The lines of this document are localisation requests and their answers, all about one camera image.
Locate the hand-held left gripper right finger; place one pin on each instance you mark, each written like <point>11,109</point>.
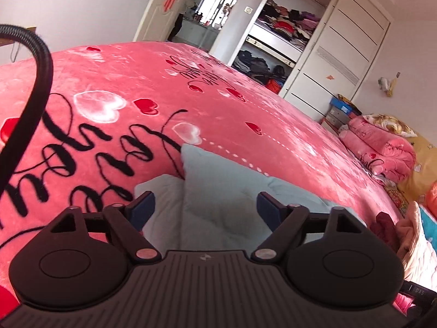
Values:
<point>269,210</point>

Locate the red heart-print bed blanket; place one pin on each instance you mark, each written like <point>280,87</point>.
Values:
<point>239,116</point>

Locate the white wardrobe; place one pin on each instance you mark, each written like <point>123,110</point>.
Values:
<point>341,47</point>

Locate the teal flower-print pillow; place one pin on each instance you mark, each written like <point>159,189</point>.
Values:
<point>429,217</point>

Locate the white room door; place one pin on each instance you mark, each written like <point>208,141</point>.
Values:
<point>153,10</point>

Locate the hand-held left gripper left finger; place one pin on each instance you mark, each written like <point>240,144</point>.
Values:
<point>141,210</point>

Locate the dark red cloth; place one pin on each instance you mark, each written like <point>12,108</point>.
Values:
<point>385,229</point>

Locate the pile of mixed colourful clothes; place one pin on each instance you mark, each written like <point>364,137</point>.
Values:
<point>290,24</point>

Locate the pile of dark clothes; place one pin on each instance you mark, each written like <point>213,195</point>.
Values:
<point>259,66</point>

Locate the orange pillow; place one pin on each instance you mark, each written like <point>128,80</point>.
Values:
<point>432,194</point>

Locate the pink quilted blanket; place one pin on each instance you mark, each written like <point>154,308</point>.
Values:
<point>421,249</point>

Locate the folded pink fleece blanket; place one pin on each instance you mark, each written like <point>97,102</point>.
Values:
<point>379,150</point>

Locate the white and yellow wall hanging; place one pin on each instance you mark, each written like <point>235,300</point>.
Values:
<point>387,83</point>

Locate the white wall switch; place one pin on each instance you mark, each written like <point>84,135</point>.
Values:
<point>248,9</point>

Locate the light blue garment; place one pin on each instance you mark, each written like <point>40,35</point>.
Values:
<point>218,198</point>

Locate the wooden desk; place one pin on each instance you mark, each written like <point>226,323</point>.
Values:
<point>17,36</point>

